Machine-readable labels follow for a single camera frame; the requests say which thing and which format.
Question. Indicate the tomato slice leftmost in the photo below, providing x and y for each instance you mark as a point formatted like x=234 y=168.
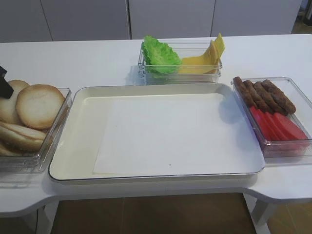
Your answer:
x=261 y=122

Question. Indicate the clear bun container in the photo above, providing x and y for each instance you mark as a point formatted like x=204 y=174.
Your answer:
x=17 y=171

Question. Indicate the clear lettuce cheese container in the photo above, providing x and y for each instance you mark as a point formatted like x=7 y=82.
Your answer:
x=184 y=49

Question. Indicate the tomato slice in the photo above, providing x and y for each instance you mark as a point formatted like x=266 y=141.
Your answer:
x=288 y=128
x=276 y=133
x=267 y=125
x=261 y=122

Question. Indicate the green lettuce leaf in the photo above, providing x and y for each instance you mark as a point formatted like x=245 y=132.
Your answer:
x=160 y=58

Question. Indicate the bun half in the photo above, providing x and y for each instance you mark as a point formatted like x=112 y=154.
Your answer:
x=38 y=105
x=24 y=138
x=8 y=106

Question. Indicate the brown patty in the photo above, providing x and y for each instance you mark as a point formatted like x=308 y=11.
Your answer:
x=266 y=96
x=241 y=88
x=279 y=97
x=260 y=102

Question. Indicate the white rectangular metal tray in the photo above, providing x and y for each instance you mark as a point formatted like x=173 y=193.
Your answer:
x=82 y=135

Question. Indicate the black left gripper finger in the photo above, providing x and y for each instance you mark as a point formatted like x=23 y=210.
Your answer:
x=6 y=90

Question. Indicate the upright yellow cheese slices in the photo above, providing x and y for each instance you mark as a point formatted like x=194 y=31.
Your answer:
x=215 y=50

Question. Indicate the white paper sheet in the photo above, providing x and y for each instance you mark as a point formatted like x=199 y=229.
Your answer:
x=172 y=135

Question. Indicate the flat yellow cheese slice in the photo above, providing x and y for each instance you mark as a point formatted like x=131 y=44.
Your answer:
x=197 y=65

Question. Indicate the brown patty rightmost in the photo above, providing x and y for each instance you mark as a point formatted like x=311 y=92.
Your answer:
x=279 y=97

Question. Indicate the white table leg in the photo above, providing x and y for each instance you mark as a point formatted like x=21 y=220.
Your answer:
x=260 y=212

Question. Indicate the clear patty tomato container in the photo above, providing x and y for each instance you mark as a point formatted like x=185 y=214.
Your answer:
x=289 y=150

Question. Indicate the brown patty leftmost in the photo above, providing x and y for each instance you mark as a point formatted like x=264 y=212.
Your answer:
x=241 y=88

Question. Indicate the tomato slice rightmost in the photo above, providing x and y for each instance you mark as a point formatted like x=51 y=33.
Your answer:
x=288 y=128

